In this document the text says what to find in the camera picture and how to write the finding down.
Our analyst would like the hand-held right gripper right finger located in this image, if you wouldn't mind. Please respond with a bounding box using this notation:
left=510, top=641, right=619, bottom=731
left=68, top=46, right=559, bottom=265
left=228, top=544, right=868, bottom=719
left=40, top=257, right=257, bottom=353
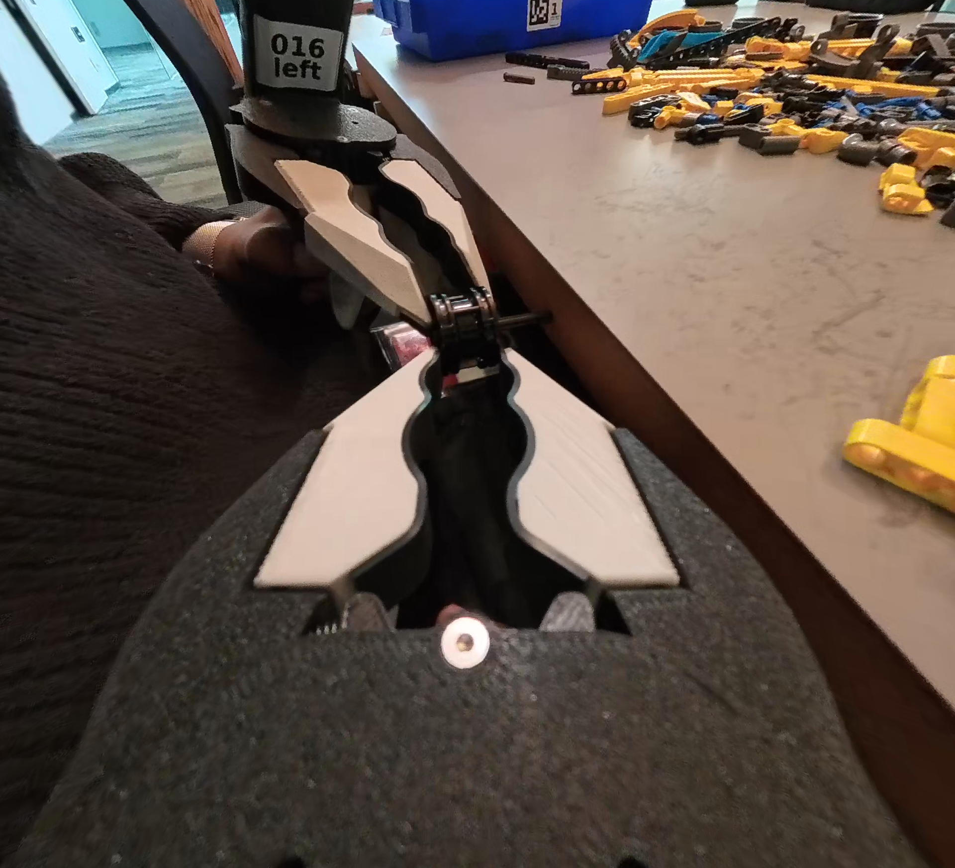
left=498, top=348, right=683, bottom=593

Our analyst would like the person's left forearm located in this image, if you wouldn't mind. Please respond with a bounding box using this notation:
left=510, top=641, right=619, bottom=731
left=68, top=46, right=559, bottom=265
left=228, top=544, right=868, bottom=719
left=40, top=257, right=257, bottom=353
left=60, top=152, right=225, bottom=272

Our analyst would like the metal wristwatch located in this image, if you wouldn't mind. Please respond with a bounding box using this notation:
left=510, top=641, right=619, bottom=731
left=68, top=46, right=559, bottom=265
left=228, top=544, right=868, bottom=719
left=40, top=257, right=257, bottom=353
left=181, top=215, right=243, bottom=276

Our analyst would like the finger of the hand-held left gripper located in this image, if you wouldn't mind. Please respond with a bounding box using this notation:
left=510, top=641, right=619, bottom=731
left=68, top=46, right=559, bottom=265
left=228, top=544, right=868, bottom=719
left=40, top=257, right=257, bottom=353
left=381, top=158, right=493, bottom=302
left=275, top=158, right=437, bottom=328

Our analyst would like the pile of toy building pieces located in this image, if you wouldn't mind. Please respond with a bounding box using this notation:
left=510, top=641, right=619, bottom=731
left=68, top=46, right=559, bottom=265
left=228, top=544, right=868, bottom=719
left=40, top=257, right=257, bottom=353
left=503, top=9, right=955, bottom=517

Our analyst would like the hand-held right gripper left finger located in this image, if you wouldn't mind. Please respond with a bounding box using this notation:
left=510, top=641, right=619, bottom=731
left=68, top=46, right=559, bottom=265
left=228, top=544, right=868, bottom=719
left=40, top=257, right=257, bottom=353
left=254, top=348, right=440, bottom=615

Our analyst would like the black toy wheel rim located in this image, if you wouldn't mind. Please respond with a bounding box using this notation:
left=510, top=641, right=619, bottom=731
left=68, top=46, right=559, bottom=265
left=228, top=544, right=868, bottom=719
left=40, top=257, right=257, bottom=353
left=427, top=288, right=499, bottom=373

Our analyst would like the black office chair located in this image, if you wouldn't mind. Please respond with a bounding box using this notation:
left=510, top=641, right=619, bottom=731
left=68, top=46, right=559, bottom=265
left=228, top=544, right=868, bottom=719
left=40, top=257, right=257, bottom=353
left=56, top=0, right=251, bottom=205

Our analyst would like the person's left hand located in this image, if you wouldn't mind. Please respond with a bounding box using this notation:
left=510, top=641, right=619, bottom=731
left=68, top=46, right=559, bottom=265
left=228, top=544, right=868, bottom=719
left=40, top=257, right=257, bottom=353
left=216, top=204, right=333, bottom=306

